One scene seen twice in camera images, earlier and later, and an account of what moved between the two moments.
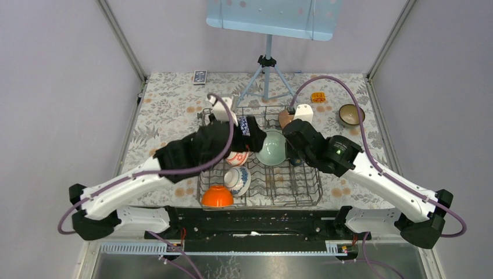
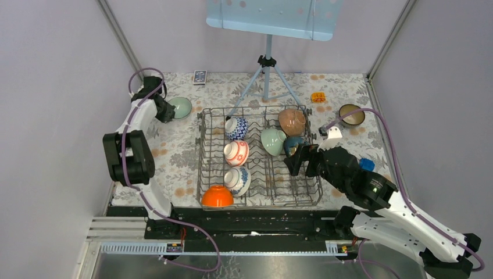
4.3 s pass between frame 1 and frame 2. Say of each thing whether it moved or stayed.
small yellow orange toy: stayed
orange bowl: stayed
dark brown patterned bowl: stayed
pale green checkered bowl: moved
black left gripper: moved
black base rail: stayed
